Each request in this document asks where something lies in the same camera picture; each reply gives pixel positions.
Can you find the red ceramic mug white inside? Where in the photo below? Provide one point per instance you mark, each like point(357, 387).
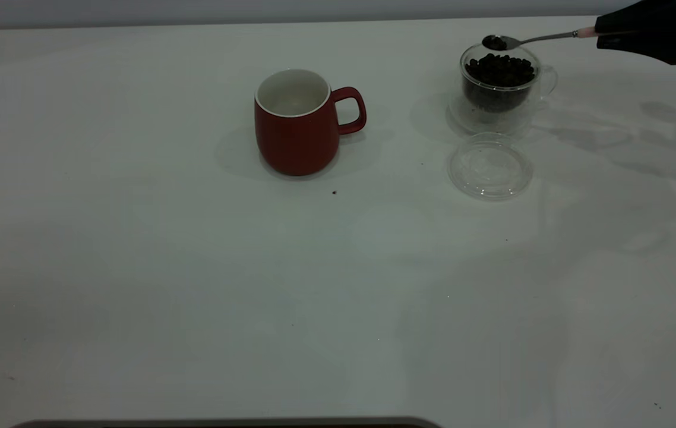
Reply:
point(296, 145)

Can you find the dark coffee beans pile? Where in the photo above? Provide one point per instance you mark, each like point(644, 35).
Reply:
point(498, 77)

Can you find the clear round plastic lid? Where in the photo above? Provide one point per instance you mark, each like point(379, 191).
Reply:
point(489, 169)

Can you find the clear glass saucer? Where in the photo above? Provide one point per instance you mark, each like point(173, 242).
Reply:
point(461, 122)

